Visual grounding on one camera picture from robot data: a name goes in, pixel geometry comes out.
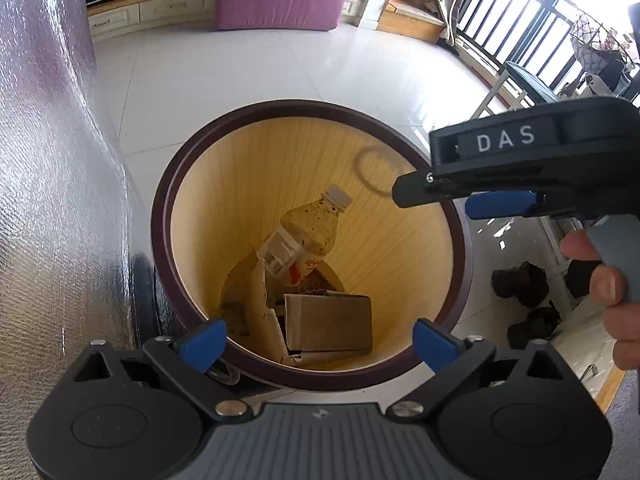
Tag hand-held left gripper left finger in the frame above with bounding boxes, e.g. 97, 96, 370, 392
72, 319, 253, 423

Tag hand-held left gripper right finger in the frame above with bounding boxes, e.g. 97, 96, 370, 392
386, 319, 583, 420

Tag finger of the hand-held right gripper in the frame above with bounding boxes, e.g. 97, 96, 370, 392
464, 191, 551, 221
392, 167, 438, 209

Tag yellow bin with brown rim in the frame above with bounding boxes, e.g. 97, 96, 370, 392
150, 101, 473, 392

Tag brown cardboard box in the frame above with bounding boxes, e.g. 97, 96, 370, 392
250, 260, 373, 367

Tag clear plastic bottle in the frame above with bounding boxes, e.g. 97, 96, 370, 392
257, 185, 353, 281

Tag person's right hand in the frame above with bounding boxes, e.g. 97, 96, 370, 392
560, 230, 640, 371

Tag black shoe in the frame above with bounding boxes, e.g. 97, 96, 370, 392
565, 259, 601, 301
507, 306, 561, 348
492, 261, 551, 308

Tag black balcony railing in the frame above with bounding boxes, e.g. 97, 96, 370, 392
450, 0, 640, 111

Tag wooden staircase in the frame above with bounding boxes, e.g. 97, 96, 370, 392
377, 0, 446, 43

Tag beige curtain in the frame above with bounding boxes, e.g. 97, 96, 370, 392
437, 0, 493, 48

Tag silver foil table skirt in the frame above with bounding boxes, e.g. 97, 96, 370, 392
0, 0, 166, 361

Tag low wooden cabinet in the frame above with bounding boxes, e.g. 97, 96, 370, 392
87, 0, 218, 43

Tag white frame blue chair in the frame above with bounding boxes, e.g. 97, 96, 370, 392
470, 60, 556, 121

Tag wire basket pink flowers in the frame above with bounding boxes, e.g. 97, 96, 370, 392
570, 10, 638, 76

